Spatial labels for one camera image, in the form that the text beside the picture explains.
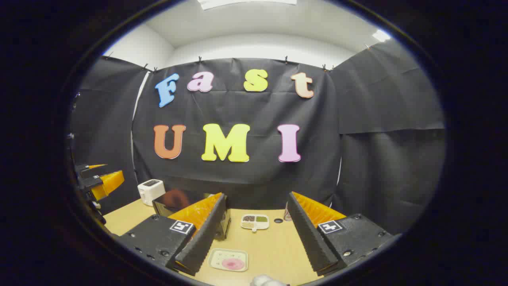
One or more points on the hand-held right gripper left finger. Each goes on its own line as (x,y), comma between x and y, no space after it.
(206,234)

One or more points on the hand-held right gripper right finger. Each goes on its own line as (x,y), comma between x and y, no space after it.
(307,234)

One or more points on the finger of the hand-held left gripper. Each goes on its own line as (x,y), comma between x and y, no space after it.
(90,167)
(109,182)

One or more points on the white rectangular plate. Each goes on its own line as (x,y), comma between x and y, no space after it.
(222,257)

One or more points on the pink round food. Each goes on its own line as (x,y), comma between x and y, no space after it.
(233,263)

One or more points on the black electric oven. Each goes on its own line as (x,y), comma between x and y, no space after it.
(170,202)

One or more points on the red and white spray bottle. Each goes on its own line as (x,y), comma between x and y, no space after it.
(288,214)

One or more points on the white toaster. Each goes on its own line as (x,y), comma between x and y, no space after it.
(151,191)

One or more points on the white divided dish with grains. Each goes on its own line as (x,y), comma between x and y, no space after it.
(255,221)

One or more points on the black backdrop cloth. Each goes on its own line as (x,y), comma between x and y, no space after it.
(222,107)

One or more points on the ceiling light panel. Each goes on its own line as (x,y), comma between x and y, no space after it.
(381,35)
(246,2)

